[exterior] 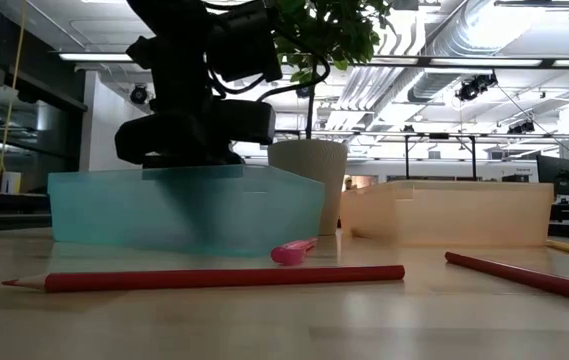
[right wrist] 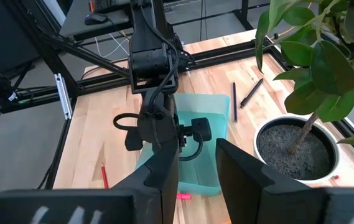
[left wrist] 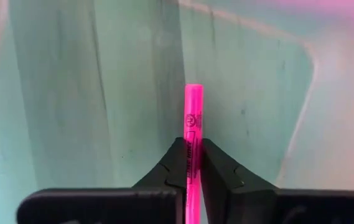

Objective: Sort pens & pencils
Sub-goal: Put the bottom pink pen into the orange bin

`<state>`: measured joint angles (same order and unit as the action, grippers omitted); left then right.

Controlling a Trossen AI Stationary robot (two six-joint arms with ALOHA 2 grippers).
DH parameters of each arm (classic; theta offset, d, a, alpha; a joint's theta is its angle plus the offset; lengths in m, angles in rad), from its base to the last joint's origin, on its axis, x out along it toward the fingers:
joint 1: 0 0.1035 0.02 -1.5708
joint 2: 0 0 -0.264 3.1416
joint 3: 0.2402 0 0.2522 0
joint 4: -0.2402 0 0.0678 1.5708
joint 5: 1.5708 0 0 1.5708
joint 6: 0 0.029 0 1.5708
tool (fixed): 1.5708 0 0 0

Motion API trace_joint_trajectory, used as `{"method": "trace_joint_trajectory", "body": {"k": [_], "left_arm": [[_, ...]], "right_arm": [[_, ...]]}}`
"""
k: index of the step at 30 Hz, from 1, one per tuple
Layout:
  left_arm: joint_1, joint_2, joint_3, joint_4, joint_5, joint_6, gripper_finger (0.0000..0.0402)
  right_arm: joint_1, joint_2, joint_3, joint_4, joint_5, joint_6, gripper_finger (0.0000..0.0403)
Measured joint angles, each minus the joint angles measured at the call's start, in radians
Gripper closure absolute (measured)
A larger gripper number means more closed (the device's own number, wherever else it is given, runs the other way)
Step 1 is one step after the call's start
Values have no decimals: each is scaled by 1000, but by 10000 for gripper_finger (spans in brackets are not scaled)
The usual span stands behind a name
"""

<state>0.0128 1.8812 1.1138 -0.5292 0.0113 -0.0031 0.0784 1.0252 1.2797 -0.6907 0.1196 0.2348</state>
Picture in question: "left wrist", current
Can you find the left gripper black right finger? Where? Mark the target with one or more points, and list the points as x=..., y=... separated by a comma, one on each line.
x=288, y=207

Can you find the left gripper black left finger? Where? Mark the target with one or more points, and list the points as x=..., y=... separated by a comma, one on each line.
x=102, y=205

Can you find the pink highlighter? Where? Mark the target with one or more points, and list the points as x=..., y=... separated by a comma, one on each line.
x=335, y=4
x=193, y=105

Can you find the translucent green plastic bin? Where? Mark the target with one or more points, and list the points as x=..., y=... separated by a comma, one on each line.
x=71, y=93

